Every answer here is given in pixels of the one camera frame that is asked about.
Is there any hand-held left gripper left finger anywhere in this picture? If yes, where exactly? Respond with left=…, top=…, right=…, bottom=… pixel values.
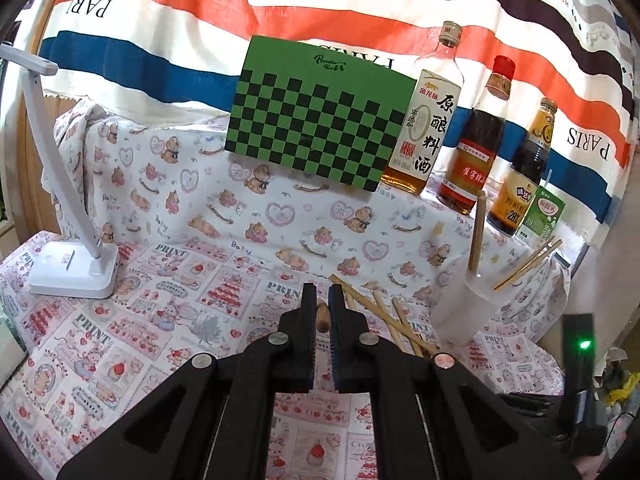
left=57, top=283, right=317, bottom=480

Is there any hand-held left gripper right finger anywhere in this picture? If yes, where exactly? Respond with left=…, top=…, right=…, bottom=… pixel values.
left=331, top=284, right=583, bottom=480

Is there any translucent plastic cup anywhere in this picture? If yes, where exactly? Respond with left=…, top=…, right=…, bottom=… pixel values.
left=431, top=265, right=518, bottom=346

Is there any green milk carton with straw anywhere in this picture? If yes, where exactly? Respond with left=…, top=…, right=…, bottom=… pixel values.
left=515, top=170, right=566, bottom=247

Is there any pink print tablecloth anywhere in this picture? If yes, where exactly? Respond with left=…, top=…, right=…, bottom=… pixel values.
left=0, top=230, right=566, bottom=480

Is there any bear print cloth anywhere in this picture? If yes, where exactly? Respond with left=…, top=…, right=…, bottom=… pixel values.
left=50, top=97, right=571, bottom=341

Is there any dark soy sauce bottle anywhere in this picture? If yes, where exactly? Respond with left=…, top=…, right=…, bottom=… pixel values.
left=487, top=97, right=558, bottom=237

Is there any green black checkerboard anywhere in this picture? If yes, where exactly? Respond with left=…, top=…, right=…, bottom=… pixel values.
left=225, top=36, right=417, bottom=193

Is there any white desk lamp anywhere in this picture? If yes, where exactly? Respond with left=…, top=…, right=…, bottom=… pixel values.
left=0, top=42, right=121, bottom=300

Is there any clear cooking wine bottle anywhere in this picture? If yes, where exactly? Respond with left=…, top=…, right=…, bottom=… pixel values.
left=382, top=21, right=463, bottom=196

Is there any red cap vinegar bottle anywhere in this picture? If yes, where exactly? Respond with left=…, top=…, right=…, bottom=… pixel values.
left=436, top=55, right=517, bottom=213

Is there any striped hanging cloth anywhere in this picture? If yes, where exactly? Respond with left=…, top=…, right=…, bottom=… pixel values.
left=15, top=0, right=640, bottom=251

